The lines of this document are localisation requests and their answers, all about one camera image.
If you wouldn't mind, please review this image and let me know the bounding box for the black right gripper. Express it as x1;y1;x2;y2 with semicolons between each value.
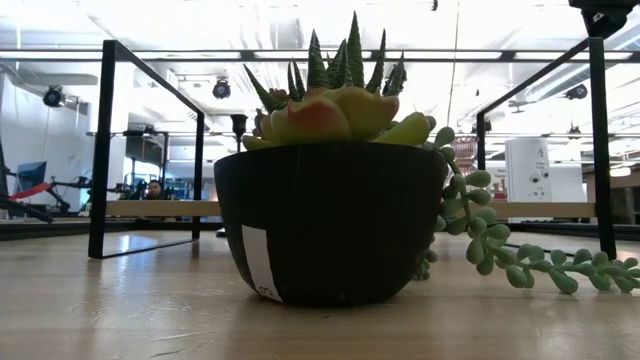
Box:
568;0;640;40

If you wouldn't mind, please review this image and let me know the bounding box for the pink ribbed glass candle holder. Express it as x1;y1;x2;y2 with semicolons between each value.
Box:
451;135;480;177

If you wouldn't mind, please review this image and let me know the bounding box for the white printed banner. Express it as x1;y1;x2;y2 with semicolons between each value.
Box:
503;137;553;204

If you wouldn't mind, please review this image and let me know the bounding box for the succulent plant in black pot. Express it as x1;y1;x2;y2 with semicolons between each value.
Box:
213;10;640;307

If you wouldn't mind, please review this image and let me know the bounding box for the blue monitor screen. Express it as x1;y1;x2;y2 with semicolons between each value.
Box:
17;160;48;194

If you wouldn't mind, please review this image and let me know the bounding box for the wooden shelf riser black frame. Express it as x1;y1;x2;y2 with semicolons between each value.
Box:
88;37;617;260

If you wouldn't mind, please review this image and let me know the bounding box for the black aluminium rig frame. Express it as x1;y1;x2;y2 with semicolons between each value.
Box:
0;218;640;242

